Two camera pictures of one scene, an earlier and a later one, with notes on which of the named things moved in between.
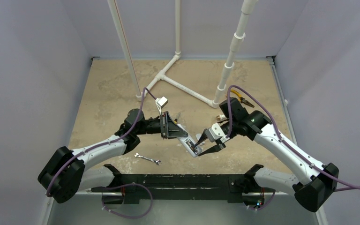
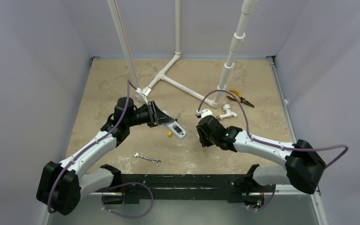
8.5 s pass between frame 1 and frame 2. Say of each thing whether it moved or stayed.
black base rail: stayed
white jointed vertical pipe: stayed
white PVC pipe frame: stayed
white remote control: moved
